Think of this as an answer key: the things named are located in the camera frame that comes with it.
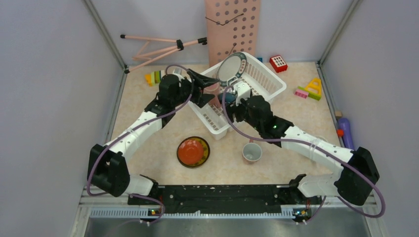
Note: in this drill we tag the salmon mug white interior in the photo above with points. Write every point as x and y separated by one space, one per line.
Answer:
251 153

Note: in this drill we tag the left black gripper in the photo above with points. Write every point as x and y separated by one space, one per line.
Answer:
200 82

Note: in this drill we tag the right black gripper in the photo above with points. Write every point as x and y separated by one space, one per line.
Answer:
232 108

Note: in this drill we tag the white plastic dish rack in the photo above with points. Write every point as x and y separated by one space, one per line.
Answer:
257 79

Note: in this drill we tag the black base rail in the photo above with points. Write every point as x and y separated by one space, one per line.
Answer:
230 199

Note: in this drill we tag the green toy brick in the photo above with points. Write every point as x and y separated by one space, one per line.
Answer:
311 94

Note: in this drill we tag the pink perforated board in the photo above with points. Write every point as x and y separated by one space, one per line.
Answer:
232 26

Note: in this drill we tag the pink patterned mug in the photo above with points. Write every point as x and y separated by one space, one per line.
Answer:
214 90

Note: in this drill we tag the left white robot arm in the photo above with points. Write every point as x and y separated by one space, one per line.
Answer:
107 168

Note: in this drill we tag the yellow triangular toy block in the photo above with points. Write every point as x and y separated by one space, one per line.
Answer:
314 86

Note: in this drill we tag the red grid toy block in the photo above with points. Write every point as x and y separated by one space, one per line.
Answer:
278 63

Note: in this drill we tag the purple cylinder toy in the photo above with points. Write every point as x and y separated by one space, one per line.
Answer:
344 131

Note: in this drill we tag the white plate green rim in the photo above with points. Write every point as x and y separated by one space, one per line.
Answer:
231 69

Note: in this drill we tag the brown ceramic bowl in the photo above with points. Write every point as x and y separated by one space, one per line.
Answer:
229 98

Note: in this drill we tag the multicolour striped toy block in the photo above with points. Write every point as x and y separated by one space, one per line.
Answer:
155 77

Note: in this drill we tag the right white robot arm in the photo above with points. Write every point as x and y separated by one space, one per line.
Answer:
353 174

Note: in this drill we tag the pink toy brick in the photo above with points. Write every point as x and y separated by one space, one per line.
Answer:
301 93

